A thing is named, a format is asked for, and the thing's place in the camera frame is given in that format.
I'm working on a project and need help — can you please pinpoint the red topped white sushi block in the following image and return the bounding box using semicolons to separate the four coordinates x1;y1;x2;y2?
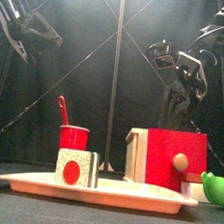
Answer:
179;171;214;204

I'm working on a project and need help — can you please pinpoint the thin diagonal brace rod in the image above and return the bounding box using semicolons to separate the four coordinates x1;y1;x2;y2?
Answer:
0;0;161;163
77;0;224;176

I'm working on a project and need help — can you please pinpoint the peach plastic rectangular plate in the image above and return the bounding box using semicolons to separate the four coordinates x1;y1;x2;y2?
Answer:
0;166;201;217

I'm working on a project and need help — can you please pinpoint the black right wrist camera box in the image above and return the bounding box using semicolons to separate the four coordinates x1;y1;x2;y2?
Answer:
144;39;180;71

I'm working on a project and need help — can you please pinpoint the green toy vegetable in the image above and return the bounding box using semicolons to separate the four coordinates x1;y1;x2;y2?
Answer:
197;170;224;209

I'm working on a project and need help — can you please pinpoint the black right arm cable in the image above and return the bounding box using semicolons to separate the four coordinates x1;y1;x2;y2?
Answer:
184;9;224;70

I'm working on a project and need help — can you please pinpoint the wooden box with red drawer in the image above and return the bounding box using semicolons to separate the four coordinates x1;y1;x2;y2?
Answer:
121;126;210;196

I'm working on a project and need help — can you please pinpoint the vertical metal frame pole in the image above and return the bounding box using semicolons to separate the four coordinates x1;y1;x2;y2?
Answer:
98;0;131;173

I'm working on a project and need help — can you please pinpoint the red plastic cup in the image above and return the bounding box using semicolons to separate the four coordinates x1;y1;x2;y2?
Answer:
57;124;91;153

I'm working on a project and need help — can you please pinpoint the white sushi piece red circle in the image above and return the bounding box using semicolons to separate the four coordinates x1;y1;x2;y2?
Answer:
53;147;101;189

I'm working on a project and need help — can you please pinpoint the red plastic spoon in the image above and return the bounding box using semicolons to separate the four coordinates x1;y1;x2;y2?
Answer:
55;95;72;127

